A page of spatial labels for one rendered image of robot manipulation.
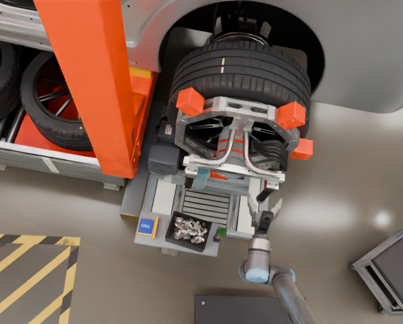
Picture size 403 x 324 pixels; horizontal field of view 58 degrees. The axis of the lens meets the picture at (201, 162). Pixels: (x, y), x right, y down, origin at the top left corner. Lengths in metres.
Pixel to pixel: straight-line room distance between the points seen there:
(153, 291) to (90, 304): 0.36
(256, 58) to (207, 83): 0.22
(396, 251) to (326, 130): 1.01
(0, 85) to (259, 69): 1.49
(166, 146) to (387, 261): 1.41
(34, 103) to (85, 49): 1.22
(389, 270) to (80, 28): 2.00
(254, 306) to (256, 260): 0.59
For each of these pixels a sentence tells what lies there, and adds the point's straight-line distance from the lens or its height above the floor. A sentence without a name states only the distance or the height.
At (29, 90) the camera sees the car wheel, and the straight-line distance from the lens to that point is 2.31.
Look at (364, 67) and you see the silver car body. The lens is 1.84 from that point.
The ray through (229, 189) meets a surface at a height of 0.17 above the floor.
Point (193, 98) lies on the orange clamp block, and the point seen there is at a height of 1.11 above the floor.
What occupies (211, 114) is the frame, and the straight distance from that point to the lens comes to 1.49.
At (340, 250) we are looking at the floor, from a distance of 2.65.
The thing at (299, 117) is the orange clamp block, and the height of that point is 1.15.
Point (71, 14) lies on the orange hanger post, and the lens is 0.99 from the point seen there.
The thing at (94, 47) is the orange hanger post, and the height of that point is 1.54.
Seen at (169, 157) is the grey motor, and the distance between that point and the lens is 2.11.
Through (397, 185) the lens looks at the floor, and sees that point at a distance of 3.00.
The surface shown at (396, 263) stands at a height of 0.34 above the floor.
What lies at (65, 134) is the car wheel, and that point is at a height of 0.50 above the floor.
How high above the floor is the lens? 2.35
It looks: 67 degrees down
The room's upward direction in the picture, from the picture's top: 15 degrees clockwise
